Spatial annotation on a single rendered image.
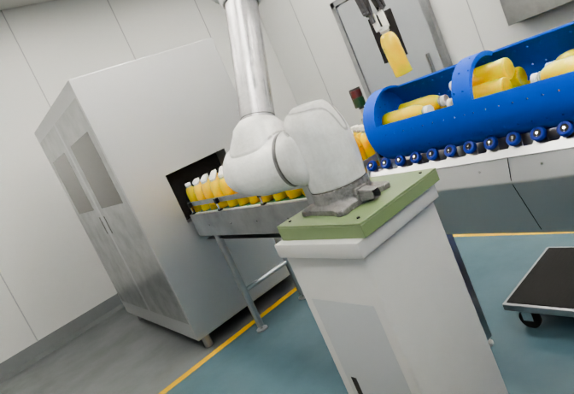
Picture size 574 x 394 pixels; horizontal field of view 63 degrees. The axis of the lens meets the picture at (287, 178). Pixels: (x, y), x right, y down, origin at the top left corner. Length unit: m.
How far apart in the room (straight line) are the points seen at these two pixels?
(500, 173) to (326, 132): 0.67
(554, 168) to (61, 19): 5.42
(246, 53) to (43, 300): 4.52
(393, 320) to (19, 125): 4.95
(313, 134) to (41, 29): 5.09
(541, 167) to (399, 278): 0.61
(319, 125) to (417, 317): 0.51
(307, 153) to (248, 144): 0.19
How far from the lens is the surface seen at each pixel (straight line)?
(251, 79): 1.35
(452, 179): 1.71
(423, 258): 1.22
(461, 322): 1.35
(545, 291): 2.36
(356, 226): 1.04
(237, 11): 1.45
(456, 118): 1.59
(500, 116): 1.53
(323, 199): 1.17
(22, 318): 5.56
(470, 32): 5.35
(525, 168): 1.57
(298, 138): 1.15
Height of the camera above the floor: 1.34
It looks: 9 degrees down
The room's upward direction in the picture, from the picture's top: 24 degrees counter-clockwise
